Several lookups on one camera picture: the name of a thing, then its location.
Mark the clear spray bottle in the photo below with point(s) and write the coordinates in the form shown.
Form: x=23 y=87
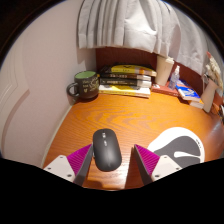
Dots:
x=174 y=80

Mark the black computer mouse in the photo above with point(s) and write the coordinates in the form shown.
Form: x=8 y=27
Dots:
x=106 y=151

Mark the blue book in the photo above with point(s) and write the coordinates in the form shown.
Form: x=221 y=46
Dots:
x=188 y=91

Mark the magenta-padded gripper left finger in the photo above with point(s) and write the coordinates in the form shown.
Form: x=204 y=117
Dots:
x=58 y=166

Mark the thick black book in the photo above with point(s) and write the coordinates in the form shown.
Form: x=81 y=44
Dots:
x=125 y=82

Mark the thin black book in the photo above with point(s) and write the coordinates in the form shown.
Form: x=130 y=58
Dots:
x=125 y=76

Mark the red book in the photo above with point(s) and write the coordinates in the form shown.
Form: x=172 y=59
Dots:
x=163 y=89

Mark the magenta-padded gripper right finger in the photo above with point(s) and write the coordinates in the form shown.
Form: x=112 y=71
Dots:
x=166 y=167

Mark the yellow and white book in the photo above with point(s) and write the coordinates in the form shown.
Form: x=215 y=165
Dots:
x=125 y=90

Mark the beige cup with lid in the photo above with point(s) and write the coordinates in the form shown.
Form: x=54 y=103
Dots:
x=163 y=71

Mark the dark mug with green inside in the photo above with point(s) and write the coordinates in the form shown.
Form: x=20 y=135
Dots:
x=87 y=86

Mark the white vase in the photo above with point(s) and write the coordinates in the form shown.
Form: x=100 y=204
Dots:
x=208 y=96

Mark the white curtain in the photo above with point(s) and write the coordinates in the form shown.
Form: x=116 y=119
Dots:
x=133 y=23

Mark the white and grey mouse pad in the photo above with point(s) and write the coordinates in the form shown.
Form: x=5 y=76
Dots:
x=181 y=146

